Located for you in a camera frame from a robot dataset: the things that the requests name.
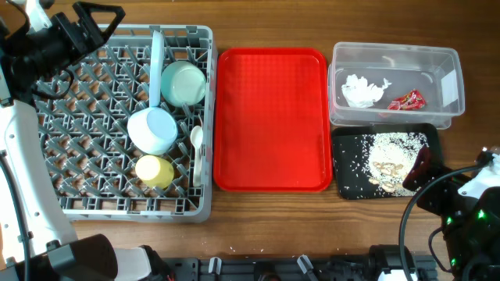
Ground light blue plate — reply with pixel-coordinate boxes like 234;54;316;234
149;30;164;107

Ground green bowl with rice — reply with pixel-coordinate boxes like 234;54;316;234
161;61;206;107

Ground light blue bowl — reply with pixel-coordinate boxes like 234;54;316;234
127;107;178;155

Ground yellow plastic cup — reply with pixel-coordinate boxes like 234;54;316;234
135;155;174;189

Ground white plastic spoon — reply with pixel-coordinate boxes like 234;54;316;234
190;126;203;187

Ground white tissue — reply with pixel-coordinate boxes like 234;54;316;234
341;74;391;108

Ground red snack wrapper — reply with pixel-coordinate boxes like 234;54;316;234
387;89;427;111

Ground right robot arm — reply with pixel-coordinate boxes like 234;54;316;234
363;147;499;280

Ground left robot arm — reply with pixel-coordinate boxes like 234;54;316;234
1;2;175;280

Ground grey dishwasher rack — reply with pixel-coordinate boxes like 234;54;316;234
36;24;218;222

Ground red plastic tray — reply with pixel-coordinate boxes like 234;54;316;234
212;48;333;193

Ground clear plastic bin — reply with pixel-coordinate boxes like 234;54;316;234
328;42;466;130

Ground spilled rice and shells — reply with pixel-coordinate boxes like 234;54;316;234
334;132;428;200

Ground black tray bin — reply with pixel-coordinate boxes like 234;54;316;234
331;123;443;200

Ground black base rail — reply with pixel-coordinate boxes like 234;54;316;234
163;254;438;281

